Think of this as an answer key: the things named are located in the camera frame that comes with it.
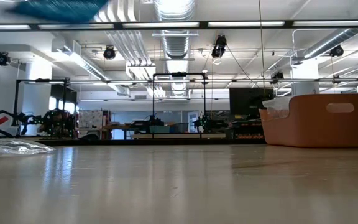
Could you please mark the clear plastic bag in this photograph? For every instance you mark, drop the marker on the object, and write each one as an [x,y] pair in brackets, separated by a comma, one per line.
[11,146]
[275,107]

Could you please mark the blue elastic bandage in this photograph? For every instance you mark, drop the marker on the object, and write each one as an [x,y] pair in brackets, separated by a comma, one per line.
[61,9]

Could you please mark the black background robot arm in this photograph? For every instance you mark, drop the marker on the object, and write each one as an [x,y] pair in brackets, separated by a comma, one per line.
[26,118]
[2,112]

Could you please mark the teal box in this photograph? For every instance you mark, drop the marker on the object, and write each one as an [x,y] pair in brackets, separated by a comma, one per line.
[158,129]

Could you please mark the large black monitor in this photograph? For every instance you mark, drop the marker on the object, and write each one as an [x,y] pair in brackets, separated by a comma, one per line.
[247,102]

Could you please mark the white ceiling pipe bundle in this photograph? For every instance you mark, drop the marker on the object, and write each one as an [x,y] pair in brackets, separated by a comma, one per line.
[126,43]

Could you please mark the white patterned board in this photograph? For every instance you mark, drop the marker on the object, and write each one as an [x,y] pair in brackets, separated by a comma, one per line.
[90,118]

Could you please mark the orange plastic bin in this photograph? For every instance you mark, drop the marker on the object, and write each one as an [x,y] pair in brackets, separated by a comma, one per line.
[309,127]

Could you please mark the black background rig frame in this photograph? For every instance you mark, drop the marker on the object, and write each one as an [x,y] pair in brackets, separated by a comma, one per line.
[16,99]
[153,105]

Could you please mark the silver ribbed ventilation duct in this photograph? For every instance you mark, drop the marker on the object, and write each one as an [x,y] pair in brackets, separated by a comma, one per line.
[176,46]
[328,42]

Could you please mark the white rectangular air duct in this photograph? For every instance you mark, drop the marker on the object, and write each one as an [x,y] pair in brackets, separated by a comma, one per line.
[73,56]

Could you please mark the black aluminium rig frame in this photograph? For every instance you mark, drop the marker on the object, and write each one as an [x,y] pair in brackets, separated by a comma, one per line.
[287,24]

